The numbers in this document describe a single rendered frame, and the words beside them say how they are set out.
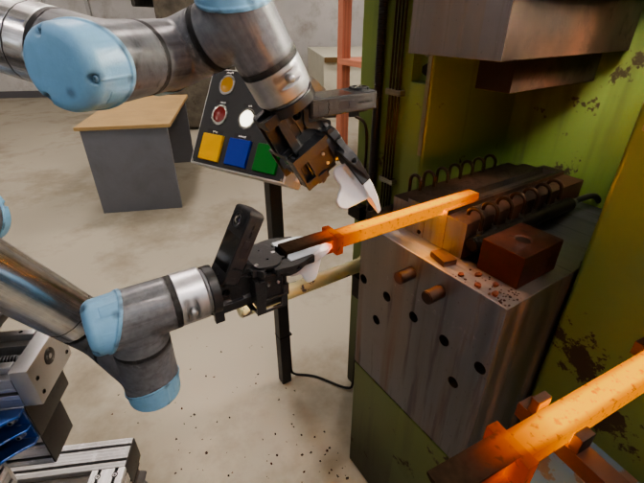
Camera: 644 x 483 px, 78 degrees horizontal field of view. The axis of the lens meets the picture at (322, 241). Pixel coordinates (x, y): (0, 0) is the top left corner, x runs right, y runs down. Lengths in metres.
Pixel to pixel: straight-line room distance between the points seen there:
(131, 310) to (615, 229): 0.75
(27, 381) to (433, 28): 0.97
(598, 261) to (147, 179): 2.98
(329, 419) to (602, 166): 1.21
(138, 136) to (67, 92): 2.81
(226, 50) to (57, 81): 0.17
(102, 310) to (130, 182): 2.83
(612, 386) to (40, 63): 0.63
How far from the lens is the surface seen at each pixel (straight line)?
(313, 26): 8.53
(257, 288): 0.59
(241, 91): 1.18
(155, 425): 1.75
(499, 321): 0.74
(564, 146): 1.21
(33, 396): 0.97
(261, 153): 1.07
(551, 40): 0.82
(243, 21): 0.48
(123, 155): 3.30
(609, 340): 0.91
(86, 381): 2.02
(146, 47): 0.46
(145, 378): 0.61
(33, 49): 0.44
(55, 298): 0.64
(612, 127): 1.17
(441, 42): 0.79
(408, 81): 1.04
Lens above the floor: 1.33
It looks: 30 degrees down
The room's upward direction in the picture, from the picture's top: straight up
